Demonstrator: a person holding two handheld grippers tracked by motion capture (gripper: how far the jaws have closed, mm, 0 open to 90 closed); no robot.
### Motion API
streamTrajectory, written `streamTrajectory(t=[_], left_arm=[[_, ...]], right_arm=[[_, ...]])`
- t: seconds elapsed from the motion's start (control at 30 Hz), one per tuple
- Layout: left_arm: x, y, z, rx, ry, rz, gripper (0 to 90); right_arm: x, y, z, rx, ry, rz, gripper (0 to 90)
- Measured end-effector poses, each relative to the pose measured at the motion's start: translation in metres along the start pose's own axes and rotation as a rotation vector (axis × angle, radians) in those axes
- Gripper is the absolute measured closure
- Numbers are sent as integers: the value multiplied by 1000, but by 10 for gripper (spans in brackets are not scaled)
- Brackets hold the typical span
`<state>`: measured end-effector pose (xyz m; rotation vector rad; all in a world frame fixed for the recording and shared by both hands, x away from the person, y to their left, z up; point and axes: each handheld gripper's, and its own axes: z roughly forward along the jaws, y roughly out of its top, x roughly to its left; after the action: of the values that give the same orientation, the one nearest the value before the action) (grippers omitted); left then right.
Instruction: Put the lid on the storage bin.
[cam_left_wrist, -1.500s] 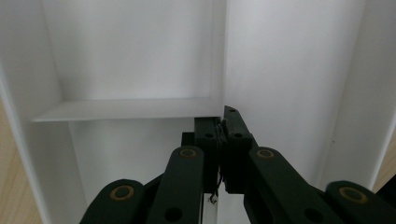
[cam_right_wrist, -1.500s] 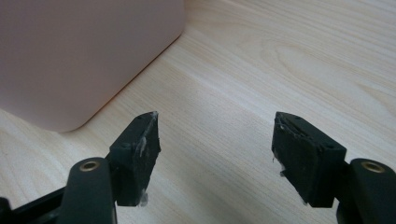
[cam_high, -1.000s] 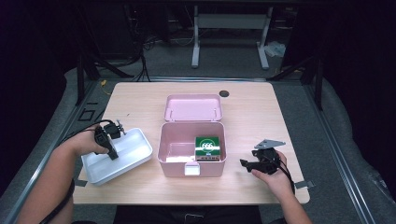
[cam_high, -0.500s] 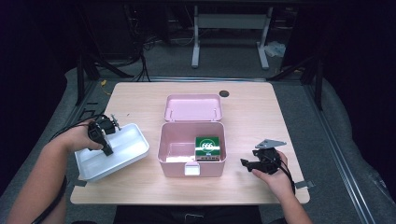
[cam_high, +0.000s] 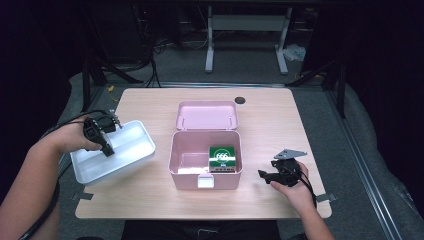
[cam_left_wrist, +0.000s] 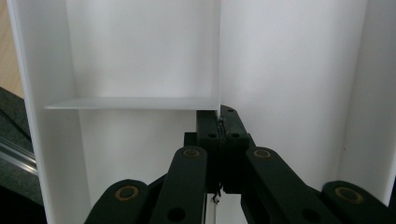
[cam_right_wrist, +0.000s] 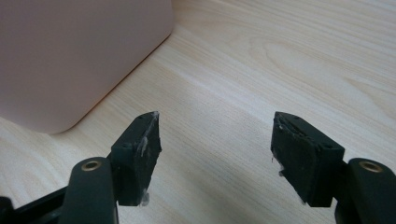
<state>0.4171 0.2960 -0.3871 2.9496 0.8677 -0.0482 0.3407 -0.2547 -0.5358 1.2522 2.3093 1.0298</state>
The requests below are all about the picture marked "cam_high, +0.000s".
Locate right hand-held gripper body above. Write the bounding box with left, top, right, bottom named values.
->
left=270, top=148, right=309, bottom=188

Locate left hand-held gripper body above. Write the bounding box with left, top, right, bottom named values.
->
left=82, top=111, right=118, bottom=148

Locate person's right hand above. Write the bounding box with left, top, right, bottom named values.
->
left=269, top=161, right=317, bottom=215

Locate person's left hand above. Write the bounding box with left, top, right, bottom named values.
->
left=49, top=114, right=104, bottom=156

